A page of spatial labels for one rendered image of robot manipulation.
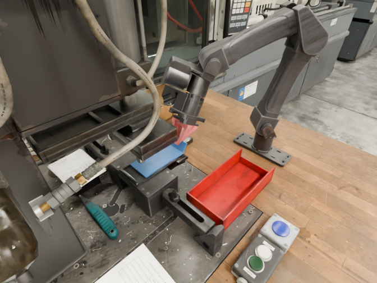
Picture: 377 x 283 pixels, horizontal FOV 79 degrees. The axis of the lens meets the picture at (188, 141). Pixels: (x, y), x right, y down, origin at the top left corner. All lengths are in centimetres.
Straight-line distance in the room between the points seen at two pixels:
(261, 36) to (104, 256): 64
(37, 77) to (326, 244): 67
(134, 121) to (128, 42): 16
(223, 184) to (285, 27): 44
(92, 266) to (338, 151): 84
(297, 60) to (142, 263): 62
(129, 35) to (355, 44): 479
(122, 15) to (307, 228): 62
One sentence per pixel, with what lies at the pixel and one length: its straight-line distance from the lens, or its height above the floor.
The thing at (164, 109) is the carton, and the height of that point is 96.
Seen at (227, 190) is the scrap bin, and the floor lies 90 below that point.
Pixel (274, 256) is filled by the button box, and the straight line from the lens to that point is 58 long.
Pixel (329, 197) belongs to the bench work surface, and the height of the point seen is 90.
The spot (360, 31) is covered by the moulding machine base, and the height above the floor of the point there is 54.
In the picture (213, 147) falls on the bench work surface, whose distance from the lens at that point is 83.
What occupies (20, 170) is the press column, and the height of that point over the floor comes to 118.
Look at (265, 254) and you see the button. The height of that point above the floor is 94.
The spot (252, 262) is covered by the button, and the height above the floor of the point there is 94.
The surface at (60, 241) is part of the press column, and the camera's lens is 56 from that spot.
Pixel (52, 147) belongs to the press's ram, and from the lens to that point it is 45.
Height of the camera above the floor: 143
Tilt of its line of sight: 38 degrees down
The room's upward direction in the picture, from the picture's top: straight up
